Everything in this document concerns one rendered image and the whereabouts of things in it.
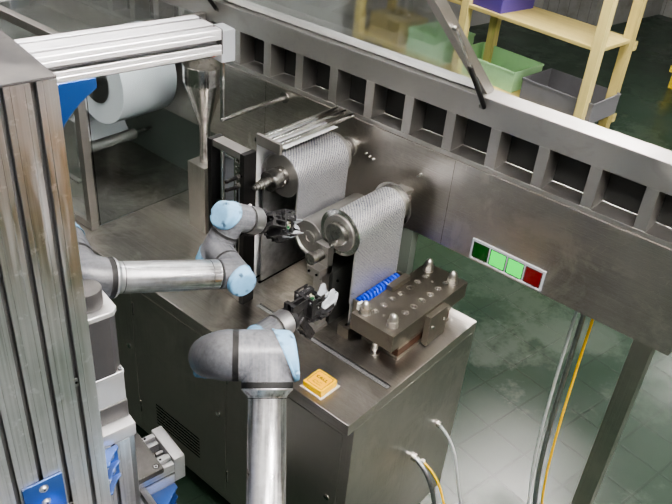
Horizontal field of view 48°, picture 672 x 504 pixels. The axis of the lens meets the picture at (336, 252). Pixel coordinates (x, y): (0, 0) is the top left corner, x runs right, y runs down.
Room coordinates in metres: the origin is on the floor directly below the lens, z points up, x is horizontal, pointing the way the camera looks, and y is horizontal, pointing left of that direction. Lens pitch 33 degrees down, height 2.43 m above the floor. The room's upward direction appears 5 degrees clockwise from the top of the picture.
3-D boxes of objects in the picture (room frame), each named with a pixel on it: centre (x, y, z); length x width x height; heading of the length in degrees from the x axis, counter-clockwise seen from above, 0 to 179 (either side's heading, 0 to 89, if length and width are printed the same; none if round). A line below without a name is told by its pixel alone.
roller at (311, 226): (2.07, 0.01, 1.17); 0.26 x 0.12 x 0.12; 142
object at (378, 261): (1.96, -0.13, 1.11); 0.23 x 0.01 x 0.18; 142
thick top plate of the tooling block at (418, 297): (1.92, -0.25, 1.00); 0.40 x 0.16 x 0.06; 142
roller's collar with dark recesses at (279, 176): (2.04, 0.20, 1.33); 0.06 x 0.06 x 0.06; 52
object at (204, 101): (2.43, 0.50, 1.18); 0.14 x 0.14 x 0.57
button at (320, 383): (1.62, 0.01, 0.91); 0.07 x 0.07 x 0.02; 52
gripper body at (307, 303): (1.69, 0.08, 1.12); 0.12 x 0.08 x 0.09; 142
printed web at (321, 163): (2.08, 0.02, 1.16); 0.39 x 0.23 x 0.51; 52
